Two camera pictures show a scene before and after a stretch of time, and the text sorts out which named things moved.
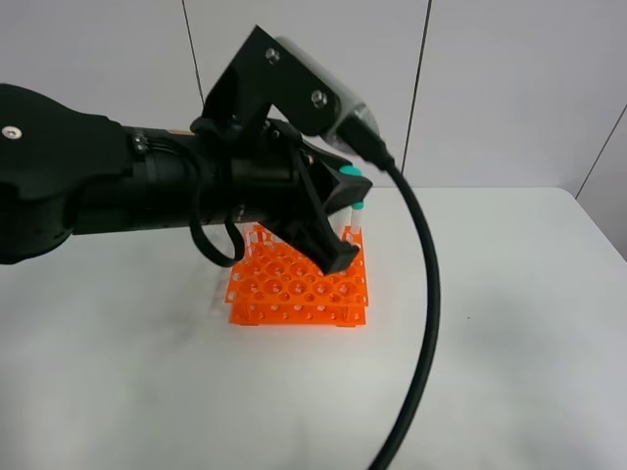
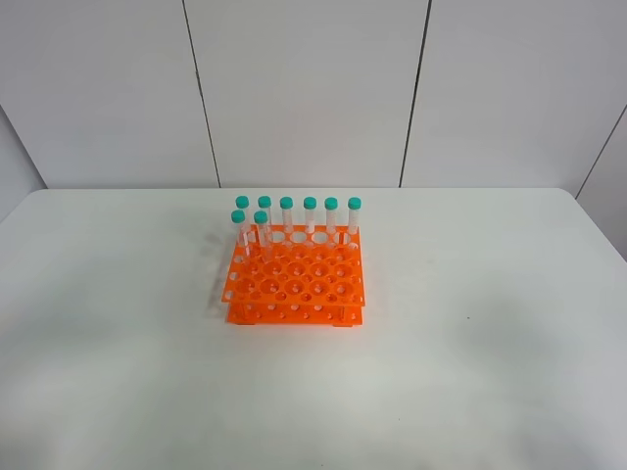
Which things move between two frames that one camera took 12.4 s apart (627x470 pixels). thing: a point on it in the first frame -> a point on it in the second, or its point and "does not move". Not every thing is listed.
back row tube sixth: (356, 217) does not move
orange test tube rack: (275, 283) does not move
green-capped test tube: (351, 170) -> (264, 234)
